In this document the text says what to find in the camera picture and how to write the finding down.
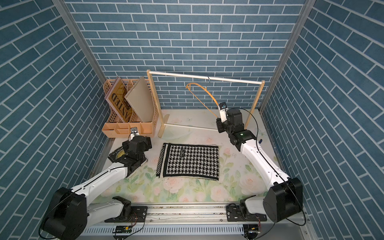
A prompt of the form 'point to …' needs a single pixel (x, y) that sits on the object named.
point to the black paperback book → (119, 157)
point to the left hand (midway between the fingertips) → (142, 138)
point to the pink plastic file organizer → (116, 127)
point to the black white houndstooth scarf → (177, 160)
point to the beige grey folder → (141, 99)
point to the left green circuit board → (122, 229)
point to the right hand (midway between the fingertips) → (223, 117)
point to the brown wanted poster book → (116, 97)
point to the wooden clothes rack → (161, 125)
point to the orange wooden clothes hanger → (188, 86)
